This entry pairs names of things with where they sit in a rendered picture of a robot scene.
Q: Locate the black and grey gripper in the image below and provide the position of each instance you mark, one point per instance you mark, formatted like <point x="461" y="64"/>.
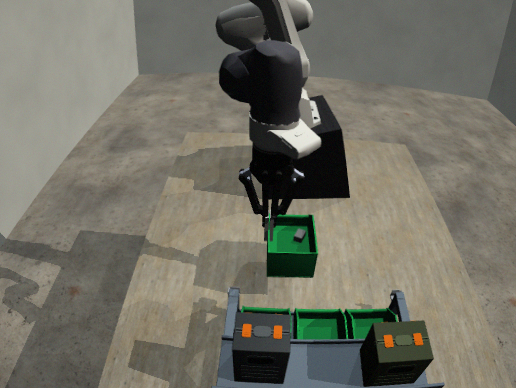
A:
<point x="274" y="175"/>

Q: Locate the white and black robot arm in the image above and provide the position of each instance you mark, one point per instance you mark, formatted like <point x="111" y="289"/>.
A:
<point x="269" y="76"/>

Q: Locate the green open-front bin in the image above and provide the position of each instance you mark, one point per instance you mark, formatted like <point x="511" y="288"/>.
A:
<point x="288" y="258"/>
<point x="319" y="324"/>
<point x="363" y="320"/>
<point x="266" y="310"/>

